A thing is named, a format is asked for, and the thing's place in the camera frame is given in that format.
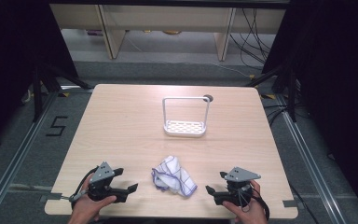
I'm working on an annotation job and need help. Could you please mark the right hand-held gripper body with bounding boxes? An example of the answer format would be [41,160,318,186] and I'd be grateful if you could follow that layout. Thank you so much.
[213,166,262,208]

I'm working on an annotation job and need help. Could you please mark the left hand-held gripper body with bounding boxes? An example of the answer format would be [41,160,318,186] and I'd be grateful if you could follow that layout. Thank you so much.
[88,161,129,204]

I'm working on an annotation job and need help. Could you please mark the white checked cloth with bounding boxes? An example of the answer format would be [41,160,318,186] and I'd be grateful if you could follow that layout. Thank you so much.
[151,155,199,198]

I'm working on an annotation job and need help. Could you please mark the person's left hand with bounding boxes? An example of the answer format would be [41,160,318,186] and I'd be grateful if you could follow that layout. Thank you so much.
[67,174,118,224]

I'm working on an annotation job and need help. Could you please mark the person's right hand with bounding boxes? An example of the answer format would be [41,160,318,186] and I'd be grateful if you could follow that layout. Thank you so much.
[222,179,269,224]

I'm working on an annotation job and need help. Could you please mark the black tape floor mark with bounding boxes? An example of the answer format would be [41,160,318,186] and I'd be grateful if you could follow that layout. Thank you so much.
[45,116,69,137]

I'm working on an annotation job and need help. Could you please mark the black metal stand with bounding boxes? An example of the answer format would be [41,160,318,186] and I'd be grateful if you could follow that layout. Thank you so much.
[32,61,95,123]
[245,64,300,124]

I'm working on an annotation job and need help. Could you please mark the black curtain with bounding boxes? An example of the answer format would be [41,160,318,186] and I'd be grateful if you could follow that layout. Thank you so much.
[261,0,358,218]
[0,0,79,153]

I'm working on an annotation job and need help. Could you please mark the beige desk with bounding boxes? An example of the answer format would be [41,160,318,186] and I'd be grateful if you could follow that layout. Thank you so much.
[49,3,287,62]

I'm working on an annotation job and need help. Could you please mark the left hand-held gripper cable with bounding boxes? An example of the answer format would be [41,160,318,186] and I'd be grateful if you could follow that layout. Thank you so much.
[69,166,100,210]

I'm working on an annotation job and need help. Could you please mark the hand-held gripper cable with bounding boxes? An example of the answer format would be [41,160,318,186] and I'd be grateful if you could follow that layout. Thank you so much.
[69,166,100,210]
[238,182,271,222]

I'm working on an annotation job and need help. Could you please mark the right hand-held gripper cable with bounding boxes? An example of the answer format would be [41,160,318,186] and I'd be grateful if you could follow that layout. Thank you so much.
[238,182,271,222]

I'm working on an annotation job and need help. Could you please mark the black floor cable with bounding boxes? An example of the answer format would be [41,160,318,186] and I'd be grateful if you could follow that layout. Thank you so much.
[289,182,321,224]

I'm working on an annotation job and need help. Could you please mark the aluminium floor rail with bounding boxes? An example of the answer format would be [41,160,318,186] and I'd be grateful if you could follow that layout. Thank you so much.
[275,92,350,224]
[0,91,61,224]

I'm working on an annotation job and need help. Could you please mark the black floor cables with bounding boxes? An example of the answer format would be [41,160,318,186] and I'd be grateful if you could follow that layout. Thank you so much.
[262,103,294,127]

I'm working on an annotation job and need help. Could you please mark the white floor cable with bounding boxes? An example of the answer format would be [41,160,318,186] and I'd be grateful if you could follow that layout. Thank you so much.
[210,61,252,78]

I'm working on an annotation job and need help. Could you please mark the bundle of black cables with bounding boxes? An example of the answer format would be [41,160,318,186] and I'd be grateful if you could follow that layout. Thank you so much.
[228,7,278,70]

